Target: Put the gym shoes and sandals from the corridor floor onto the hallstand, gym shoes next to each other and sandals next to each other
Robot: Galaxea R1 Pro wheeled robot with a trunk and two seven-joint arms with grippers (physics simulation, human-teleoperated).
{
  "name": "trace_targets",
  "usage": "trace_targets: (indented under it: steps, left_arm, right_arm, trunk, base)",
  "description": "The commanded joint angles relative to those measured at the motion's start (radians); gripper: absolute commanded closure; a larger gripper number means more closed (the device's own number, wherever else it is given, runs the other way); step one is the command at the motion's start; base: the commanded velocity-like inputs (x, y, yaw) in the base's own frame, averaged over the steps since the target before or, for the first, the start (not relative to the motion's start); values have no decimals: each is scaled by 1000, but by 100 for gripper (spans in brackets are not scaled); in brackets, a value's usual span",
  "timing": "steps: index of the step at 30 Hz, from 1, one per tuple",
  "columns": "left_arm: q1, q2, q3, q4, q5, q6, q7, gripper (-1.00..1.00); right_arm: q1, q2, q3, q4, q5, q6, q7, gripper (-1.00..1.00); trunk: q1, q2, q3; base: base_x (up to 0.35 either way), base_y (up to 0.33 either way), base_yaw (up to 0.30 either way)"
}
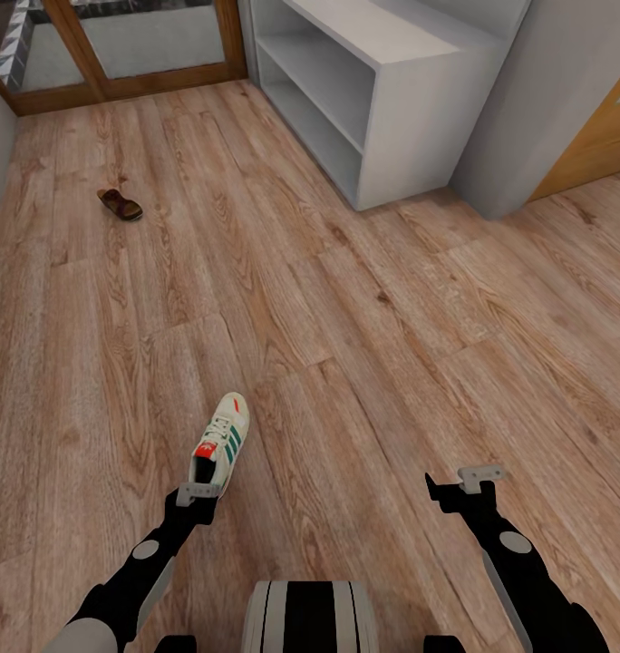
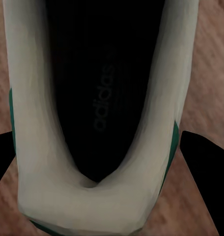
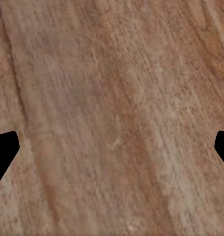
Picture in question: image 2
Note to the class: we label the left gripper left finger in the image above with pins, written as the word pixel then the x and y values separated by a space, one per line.
pixel 7 152

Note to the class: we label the gym shoe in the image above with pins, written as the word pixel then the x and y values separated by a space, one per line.
pixel 97 91

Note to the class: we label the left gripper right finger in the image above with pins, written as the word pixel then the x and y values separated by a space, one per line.
pixel 206 162

